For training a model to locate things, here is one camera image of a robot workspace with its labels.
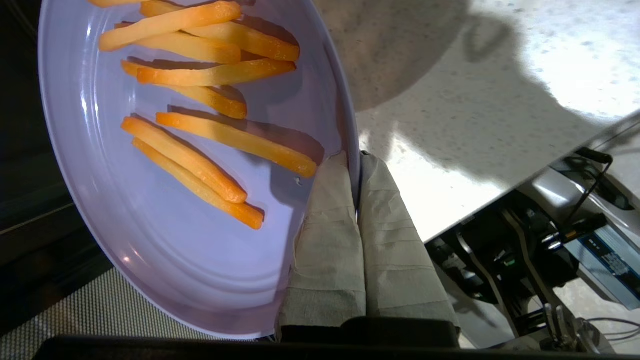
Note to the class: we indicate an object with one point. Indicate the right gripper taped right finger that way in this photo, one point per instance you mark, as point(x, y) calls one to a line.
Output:
point(395, 260)

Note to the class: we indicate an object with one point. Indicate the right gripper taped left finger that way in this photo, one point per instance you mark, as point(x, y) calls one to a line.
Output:
point(330, 260)

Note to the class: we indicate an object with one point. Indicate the orange french fry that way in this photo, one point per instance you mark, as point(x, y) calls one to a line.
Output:
point(215, 74)
point(200, 47)
point(190, 157)
point(170, 22)
point(112, 2)
point(240, 142)
point(200, 187)
point(215, 99)
point(250, 41)

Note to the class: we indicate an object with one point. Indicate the lavender round plate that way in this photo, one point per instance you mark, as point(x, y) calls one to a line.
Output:
point(150, 240)

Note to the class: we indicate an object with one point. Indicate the grey robot base chassis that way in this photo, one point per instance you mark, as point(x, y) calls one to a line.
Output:
point(525, 250)

